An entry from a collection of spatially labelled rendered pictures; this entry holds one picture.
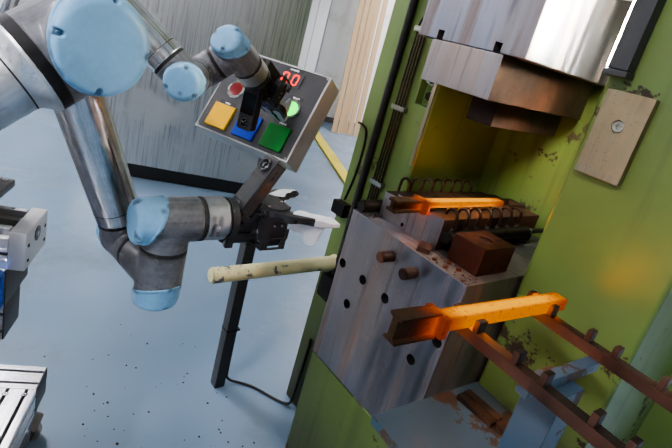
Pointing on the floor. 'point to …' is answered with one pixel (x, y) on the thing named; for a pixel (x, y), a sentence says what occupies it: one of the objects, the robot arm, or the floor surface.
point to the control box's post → (231, 319)
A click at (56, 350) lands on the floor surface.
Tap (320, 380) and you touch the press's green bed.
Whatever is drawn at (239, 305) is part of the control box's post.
